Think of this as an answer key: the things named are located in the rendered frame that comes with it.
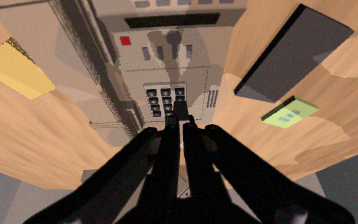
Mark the green sticky note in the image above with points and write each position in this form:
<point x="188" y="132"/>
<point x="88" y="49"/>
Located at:
<point x="289" y="112"/>

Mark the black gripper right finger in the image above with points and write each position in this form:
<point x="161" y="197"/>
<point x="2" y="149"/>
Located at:
<point x="271" y="196"/>

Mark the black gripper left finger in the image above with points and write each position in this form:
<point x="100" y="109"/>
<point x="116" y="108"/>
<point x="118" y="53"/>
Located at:
<point x="101" y="198"/>

